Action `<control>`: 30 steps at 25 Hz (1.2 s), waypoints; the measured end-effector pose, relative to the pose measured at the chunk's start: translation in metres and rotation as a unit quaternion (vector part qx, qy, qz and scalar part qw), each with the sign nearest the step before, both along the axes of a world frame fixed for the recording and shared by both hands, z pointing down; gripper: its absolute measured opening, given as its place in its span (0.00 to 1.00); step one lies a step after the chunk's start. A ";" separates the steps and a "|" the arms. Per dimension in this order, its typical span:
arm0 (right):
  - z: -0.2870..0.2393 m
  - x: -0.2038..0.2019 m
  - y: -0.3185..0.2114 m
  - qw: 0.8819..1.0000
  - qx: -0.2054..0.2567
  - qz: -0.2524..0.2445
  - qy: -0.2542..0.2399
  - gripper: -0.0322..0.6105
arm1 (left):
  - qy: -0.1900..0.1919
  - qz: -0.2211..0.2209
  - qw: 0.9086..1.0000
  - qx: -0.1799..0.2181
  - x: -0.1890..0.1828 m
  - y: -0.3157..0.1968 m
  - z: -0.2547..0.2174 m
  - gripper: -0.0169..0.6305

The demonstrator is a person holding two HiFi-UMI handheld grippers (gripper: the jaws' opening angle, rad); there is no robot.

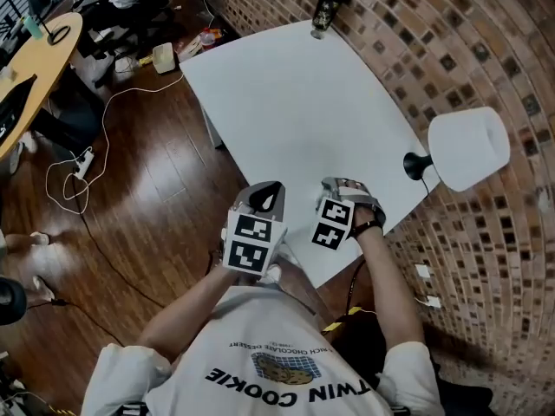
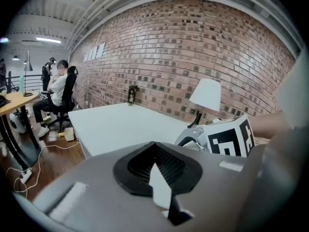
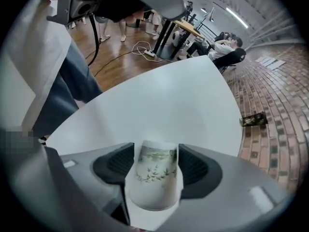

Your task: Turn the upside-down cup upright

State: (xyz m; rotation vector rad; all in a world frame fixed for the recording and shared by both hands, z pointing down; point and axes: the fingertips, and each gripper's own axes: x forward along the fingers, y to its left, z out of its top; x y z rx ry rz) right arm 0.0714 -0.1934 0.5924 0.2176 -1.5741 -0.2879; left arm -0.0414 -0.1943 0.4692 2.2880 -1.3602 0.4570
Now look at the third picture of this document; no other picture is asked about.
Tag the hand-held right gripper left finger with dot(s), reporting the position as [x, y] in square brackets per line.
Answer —
[96, 158]

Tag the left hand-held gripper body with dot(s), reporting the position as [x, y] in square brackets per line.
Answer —
[74, 4]

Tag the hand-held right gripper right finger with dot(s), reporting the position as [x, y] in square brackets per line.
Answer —
[229, 190]

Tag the white cup with leaf print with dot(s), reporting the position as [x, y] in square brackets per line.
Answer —
[154, 178]

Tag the round wooden table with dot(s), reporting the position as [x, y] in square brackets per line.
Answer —
[188, 28]

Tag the white floor fan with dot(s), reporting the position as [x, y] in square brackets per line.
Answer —
[177, 38]

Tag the white power strip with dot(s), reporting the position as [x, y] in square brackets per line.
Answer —
[150, 53]

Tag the black metal railing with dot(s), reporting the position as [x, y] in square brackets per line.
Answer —
[205, 31]

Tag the person's white shirt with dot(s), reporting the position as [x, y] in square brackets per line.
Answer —
[36, 57]

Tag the dark patterned box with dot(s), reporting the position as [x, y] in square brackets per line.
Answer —
[253, 120]

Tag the person's blue-grey trousers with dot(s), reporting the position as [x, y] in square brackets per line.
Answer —
[72, 81]

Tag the white table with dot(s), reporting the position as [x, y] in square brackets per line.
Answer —
[157, 100]

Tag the long ceiling light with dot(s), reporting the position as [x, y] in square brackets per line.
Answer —
[237, 18]

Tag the black office chair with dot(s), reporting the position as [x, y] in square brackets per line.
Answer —
[231, 59]

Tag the row of white wall papers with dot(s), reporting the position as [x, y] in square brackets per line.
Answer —
[270, 62]

